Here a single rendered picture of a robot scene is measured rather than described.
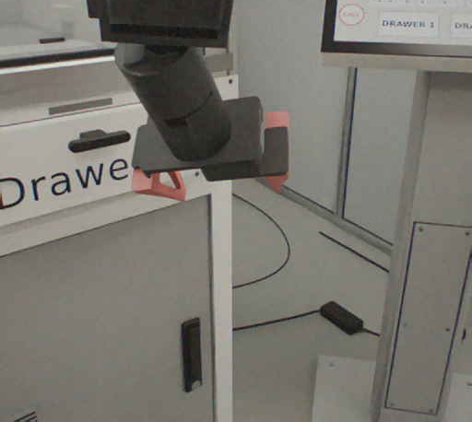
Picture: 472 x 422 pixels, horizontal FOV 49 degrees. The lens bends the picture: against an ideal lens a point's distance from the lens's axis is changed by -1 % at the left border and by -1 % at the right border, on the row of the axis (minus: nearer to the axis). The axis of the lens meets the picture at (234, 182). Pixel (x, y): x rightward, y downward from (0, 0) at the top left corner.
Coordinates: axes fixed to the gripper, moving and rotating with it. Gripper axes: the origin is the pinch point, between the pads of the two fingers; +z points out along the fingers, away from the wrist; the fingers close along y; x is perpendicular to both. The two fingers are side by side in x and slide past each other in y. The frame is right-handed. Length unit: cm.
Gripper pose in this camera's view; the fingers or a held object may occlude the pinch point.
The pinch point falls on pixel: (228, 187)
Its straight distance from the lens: 51.4
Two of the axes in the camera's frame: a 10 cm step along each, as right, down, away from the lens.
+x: -0.5, 8.6, -5.2
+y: -9.7, 0.9, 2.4
